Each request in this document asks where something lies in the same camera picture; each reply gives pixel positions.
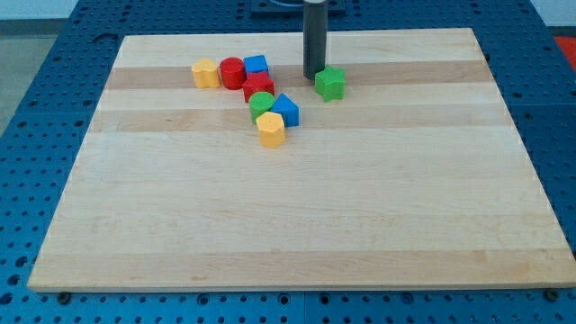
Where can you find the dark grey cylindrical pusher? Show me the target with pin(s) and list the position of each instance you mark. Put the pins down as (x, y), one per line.
(314, 31)

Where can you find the green star block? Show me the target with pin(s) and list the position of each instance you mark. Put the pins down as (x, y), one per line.
(330, 83)

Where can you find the red star block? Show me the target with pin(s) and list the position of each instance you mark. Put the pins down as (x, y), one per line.
(258, 82)

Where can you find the blue cube block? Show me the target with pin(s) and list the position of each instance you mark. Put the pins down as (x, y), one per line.
(256, 64)

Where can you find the red cylinder block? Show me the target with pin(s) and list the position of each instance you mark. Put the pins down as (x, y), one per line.
(233, 73)

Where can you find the blue triangle block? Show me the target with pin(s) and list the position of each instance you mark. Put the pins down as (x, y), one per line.
(288, 109)

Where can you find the green cylinder block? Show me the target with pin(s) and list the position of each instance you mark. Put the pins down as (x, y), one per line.
(259, 103)

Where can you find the yellow hexagon block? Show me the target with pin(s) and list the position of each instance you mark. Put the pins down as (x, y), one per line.
(271, 130)

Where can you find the yellow heart block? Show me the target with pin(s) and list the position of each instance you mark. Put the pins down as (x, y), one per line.
(206, 73)

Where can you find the light wooden board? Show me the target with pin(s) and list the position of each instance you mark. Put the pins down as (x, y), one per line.
(416, 180)

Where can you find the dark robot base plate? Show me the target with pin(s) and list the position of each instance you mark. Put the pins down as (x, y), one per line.
(267, 8)

